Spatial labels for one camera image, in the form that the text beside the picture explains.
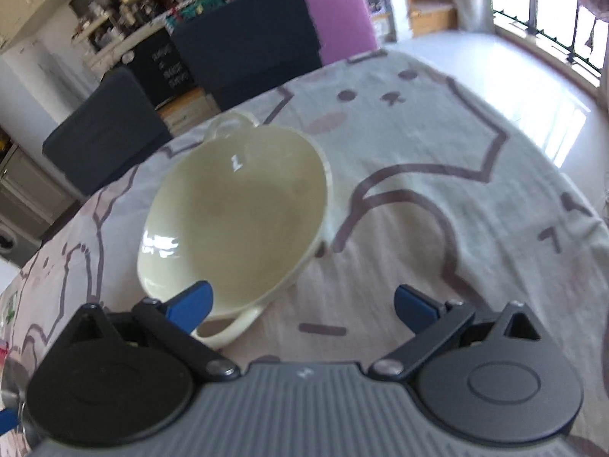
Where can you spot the wooden stairs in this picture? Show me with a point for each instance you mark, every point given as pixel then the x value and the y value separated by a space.
pixel 430 9

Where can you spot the kitchen cabinet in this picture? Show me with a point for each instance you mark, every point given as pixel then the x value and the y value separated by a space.
pixel 28 195

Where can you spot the black chalkboard sign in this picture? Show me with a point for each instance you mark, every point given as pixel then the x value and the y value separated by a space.
pixel 164 69

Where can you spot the dark grey dining chair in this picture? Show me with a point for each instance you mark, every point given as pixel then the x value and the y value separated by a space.
pixel 104 138
pixel 247 43

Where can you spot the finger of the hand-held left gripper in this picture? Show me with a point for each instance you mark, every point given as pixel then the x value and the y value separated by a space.
pixel 7 420

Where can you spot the cluttered storage shelf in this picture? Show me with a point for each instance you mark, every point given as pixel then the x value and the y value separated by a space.
pixel 119 9

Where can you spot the balcony railing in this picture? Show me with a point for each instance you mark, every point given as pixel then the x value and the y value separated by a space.
pixel 547 38

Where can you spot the pink chair cushion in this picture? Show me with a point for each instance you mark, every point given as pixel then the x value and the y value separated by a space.
pixel 342 14

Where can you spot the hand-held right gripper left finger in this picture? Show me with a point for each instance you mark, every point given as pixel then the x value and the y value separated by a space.
pixel 190 302

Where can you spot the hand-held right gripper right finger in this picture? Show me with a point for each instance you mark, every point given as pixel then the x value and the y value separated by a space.
pixel 414 307

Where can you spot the round steel bowl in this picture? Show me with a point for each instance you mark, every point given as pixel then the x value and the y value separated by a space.
pixel 16 376

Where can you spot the cat print tablecloth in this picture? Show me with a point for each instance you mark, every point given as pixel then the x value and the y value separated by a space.
pixel 428 176

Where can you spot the teal sign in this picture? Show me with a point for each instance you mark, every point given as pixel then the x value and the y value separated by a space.
pixel 195 7

